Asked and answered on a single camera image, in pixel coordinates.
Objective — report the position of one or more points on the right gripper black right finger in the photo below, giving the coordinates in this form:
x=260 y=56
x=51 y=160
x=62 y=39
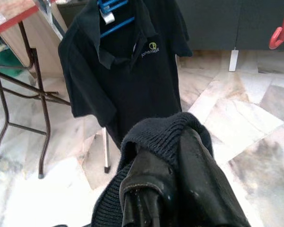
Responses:
x=203 y=189

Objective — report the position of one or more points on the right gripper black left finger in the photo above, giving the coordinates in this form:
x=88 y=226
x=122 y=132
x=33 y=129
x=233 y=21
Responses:
x=146 y=189

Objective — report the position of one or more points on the blue plastic hanger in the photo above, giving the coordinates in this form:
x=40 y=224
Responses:
x=117 y=28

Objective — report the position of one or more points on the red plastic hanger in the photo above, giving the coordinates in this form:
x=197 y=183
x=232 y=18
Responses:
x=278 y=37

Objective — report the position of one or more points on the black television console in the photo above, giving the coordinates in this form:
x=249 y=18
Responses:
x=215 y=23

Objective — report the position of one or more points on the light wooden cabinet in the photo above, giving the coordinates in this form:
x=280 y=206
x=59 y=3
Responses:
x=45 y=47

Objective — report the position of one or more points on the green plastic box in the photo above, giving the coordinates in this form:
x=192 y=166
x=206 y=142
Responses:
x=7 y=59

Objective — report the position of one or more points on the marble pattern folding table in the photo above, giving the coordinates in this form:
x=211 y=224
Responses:
x=4 y=14

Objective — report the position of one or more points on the silver clothes rack end frame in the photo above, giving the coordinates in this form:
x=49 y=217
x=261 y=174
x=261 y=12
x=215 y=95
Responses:
x=106 y=151

